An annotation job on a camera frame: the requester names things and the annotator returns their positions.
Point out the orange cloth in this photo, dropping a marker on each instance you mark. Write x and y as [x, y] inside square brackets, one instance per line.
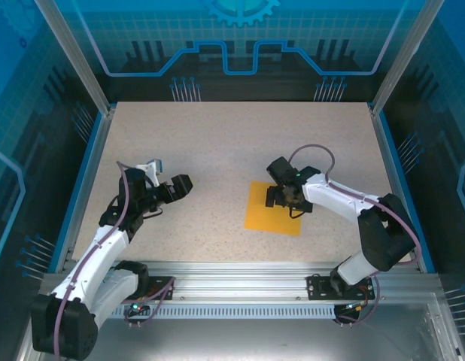
[262, 218]

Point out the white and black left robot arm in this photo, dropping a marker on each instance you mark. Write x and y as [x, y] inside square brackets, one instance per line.
[104, 248]

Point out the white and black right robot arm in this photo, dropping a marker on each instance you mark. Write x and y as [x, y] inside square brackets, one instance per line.
[341, 199]

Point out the steel sheet panel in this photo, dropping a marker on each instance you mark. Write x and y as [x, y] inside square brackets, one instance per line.
[236, 338]

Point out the blue edge strip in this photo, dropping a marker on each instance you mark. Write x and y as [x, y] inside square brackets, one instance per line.
[77, 190]
[396, 161]

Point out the aluminium mounting beam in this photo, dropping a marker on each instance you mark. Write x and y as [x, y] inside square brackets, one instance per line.
[236, 278]

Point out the small connector with green light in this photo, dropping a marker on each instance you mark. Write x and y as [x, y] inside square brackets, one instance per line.
[136, 309]
[354, 306]

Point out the aluminium side rail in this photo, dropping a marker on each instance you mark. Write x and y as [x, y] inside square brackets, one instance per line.
[388, 161]
[87, 188]

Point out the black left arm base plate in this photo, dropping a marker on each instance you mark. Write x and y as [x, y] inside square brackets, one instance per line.
[157, 281]

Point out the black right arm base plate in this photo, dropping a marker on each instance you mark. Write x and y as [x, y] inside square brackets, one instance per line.
[315, 287]

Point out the aluminium frame post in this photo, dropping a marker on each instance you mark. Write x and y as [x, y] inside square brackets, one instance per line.
[402, 56]
[78, 56]

